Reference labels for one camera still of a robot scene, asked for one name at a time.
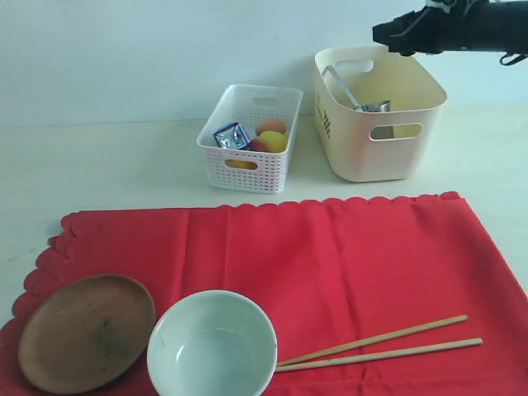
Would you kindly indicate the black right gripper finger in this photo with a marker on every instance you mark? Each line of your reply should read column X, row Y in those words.
column 408, row 45

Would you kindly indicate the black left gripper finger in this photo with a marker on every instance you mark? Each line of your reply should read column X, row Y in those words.
column 405, row 29

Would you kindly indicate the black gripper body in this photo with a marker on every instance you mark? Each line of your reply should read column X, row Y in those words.
column 453, row 26

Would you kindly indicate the silver table knife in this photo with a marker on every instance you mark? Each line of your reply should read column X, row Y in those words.
column 356, row 106

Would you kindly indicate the stainless steel cup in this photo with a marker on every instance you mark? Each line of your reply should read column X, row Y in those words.
column 380, row 132

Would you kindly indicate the brown egg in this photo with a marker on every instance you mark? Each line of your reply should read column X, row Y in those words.
column 271, row 125

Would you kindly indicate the yellow lemon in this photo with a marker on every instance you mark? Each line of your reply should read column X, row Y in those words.
column 275, row 141

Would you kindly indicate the red sausage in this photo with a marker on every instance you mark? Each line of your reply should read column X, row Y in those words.
column 257, row 145

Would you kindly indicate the blue white snack packet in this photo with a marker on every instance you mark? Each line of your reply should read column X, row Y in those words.
column 232, row 136

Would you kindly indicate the orange cheese wedge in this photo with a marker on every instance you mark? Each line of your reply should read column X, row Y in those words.
column 241, row 164

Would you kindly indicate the pale green bowl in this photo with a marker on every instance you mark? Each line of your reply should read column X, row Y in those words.
column 214, row 342

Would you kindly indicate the brown oval plate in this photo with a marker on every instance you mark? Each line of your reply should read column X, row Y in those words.
column 86, row 334

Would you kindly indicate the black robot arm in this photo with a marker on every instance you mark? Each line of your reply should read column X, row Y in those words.
column 508, row 27

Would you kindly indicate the cream plastic bin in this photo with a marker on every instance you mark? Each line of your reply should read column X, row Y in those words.
column 373, row 74

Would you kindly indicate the white perforated plastic basket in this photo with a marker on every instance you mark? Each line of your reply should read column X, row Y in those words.
column 249, row 105

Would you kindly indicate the red scalloped cloth mat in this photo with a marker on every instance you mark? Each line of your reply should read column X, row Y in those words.
column 326, row 272

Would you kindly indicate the upper wooden chopstick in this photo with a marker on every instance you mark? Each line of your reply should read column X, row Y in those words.
column 375, row 339

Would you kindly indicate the wooden chopstick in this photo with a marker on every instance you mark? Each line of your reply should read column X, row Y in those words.
column 417, row 350
column 375, row 339

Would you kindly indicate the lower wooden chopstick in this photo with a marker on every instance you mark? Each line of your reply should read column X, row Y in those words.
column 417, row 350

